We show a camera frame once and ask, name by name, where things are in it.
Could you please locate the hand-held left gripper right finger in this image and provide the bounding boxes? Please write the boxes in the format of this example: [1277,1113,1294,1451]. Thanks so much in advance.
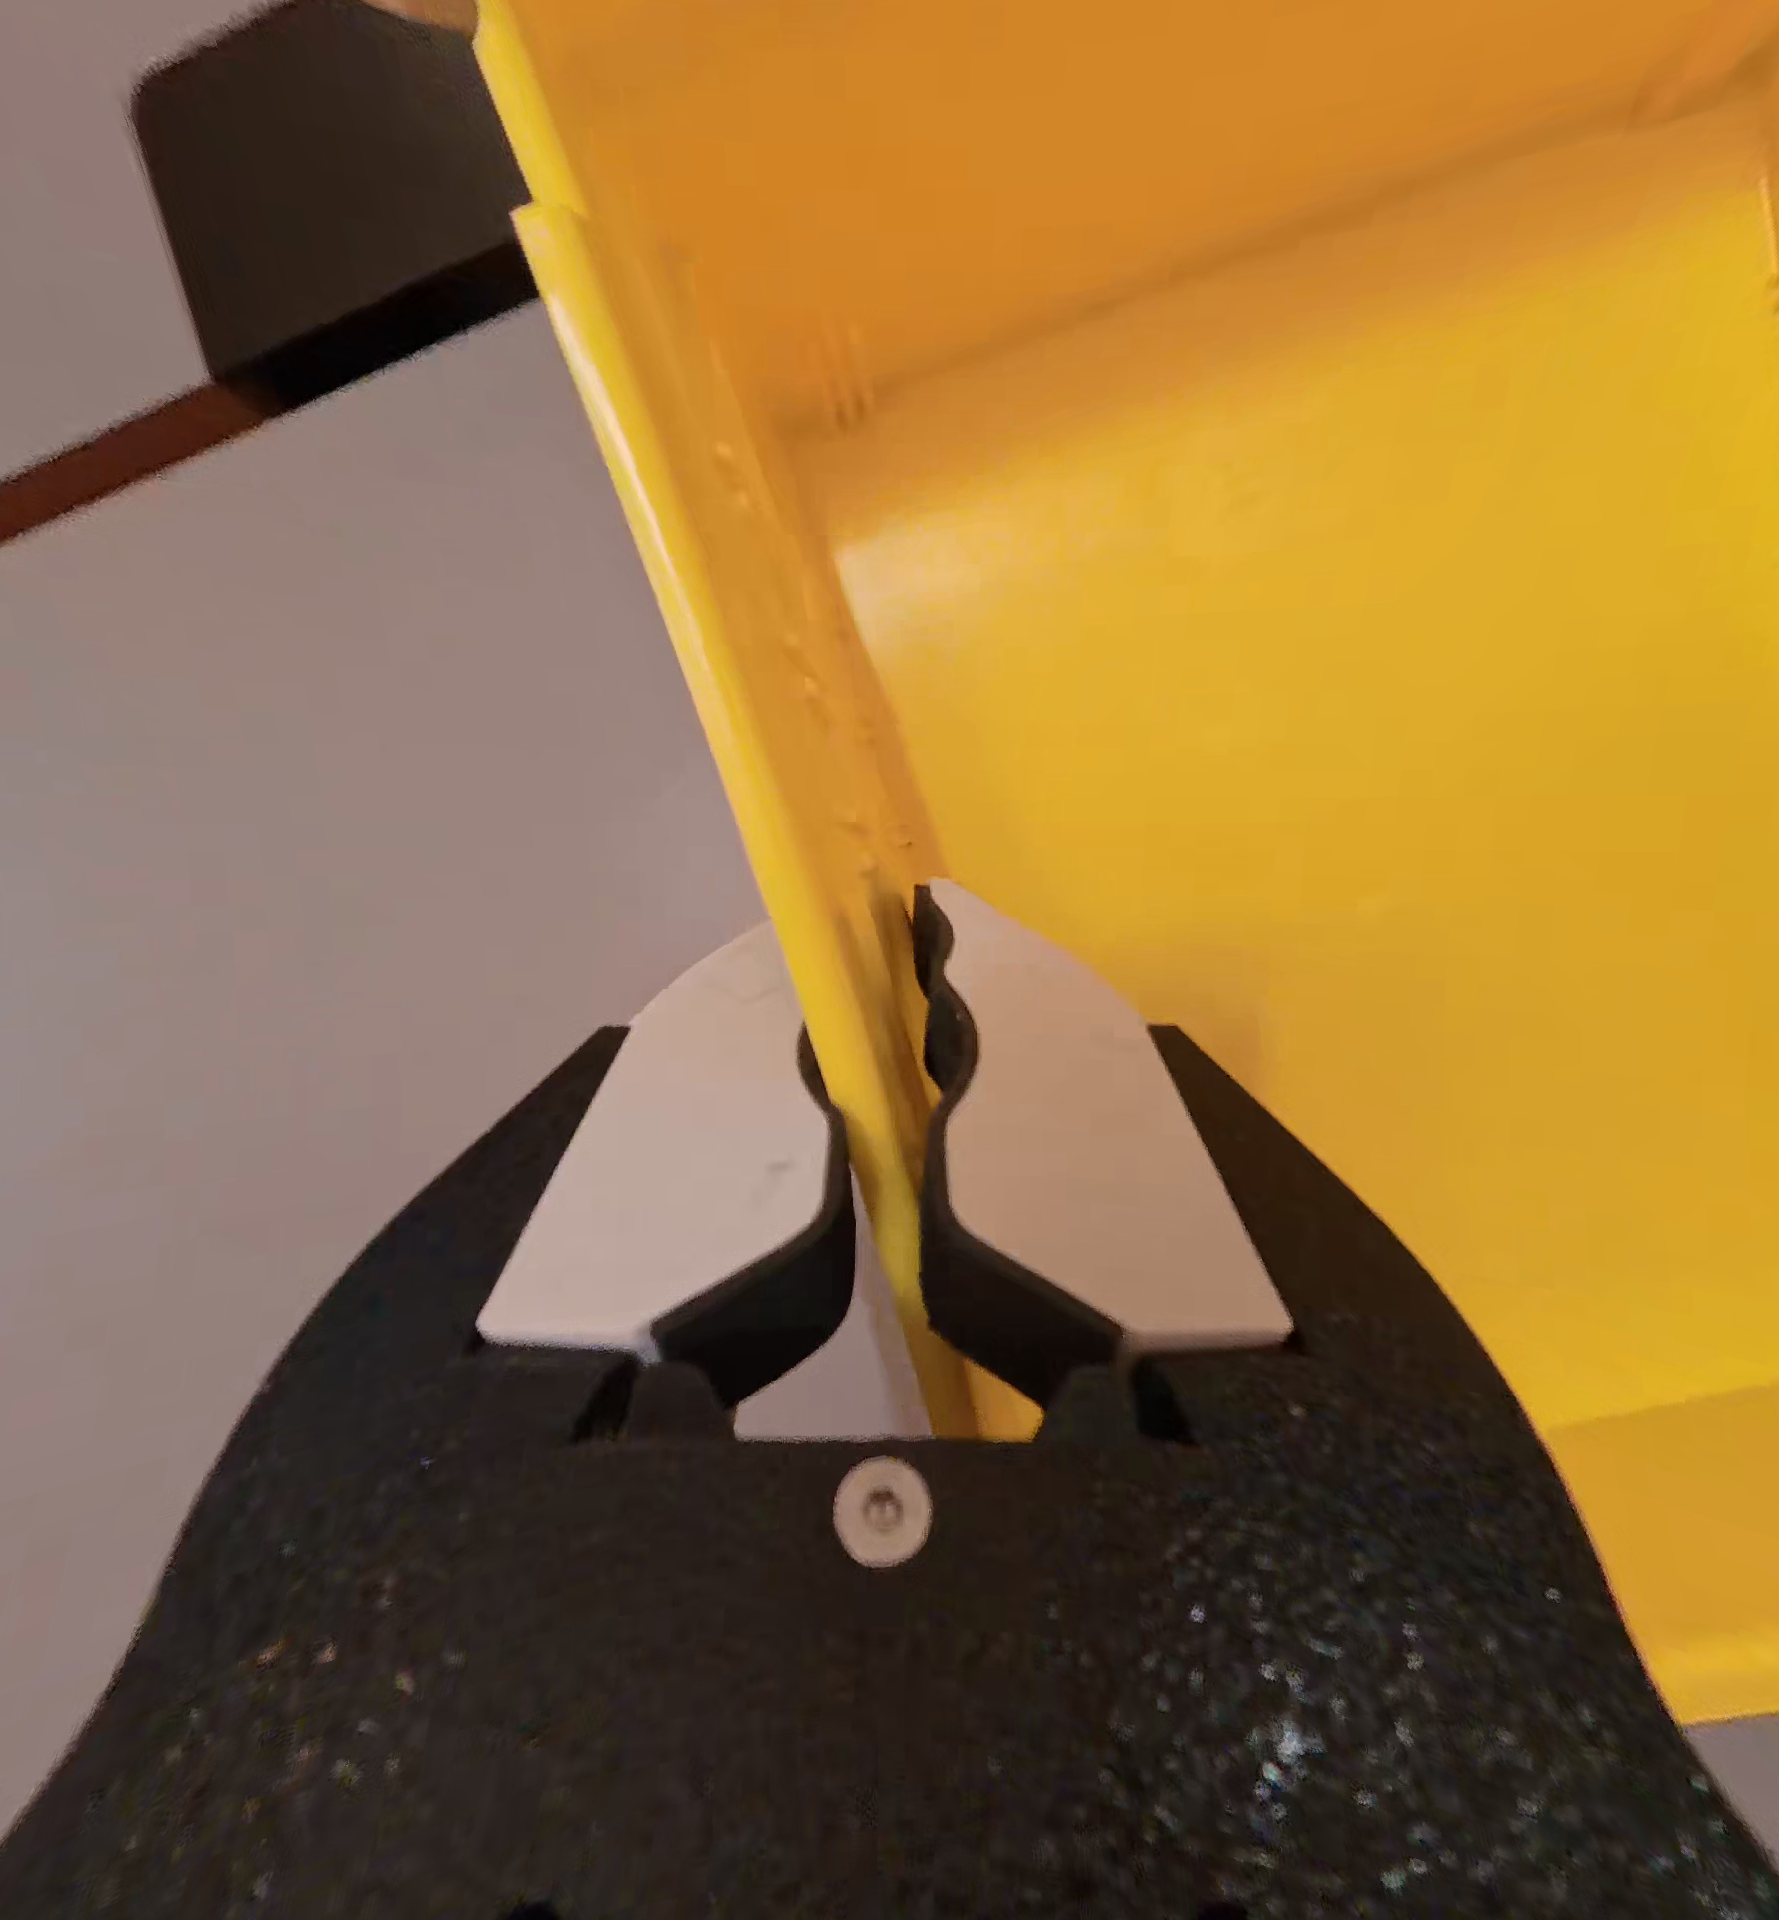
[907,879,1297,1415]

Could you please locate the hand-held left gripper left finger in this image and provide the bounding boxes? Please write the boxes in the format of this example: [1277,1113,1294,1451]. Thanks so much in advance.
[475,918,858,1408]

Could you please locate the yellow plastic box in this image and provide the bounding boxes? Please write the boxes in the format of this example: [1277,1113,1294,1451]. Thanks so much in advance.
[470,0,1779,1728]

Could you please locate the black block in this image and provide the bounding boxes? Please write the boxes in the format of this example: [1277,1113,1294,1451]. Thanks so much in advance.
[128,0,542,415]

